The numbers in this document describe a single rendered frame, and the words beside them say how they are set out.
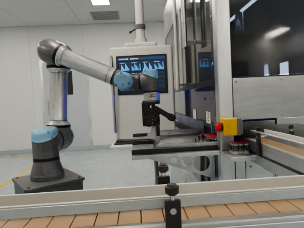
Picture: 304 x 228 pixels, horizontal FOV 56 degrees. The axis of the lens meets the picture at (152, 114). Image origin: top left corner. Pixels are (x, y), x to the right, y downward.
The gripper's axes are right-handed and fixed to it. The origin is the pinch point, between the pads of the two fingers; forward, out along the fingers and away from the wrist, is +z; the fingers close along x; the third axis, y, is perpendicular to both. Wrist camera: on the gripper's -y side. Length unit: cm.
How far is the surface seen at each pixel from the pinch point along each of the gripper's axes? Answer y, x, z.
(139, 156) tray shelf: 9.9, 11.0, 4.1
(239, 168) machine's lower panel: -34.8, 12.5, 12.3
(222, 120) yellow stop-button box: -26.2, 19.2, -10.5
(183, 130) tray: -21, -54, 2
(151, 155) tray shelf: 4.4, 11.0, 3.9
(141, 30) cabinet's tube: 2, -95, -76
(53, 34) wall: 190, -544, -182
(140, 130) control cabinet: 8, -89, 3
